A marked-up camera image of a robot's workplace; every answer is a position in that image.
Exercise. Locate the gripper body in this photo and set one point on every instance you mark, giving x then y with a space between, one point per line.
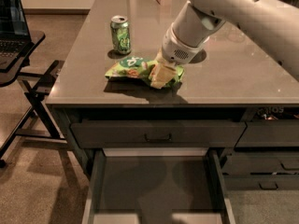
177 49

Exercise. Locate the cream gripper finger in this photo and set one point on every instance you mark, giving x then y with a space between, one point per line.
158 80

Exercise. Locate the green rice chip bag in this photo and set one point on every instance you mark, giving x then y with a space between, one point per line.
140 68

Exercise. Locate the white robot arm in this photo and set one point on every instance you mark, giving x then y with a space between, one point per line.
270 24

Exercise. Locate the top left drawer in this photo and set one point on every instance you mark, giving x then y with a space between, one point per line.
156 133

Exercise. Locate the top right drawer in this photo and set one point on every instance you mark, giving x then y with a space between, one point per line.
270 133

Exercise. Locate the open middle drawer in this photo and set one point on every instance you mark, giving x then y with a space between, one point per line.
157 190

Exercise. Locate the bottom right drawer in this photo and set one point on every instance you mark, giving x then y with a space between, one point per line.
262 182

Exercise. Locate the green soda can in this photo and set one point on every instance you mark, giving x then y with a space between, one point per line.
120 33

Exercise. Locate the black laptop stand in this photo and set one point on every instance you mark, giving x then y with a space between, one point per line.
36 87

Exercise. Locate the black laptop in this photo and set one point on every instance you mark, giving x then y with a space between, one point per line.
15 37

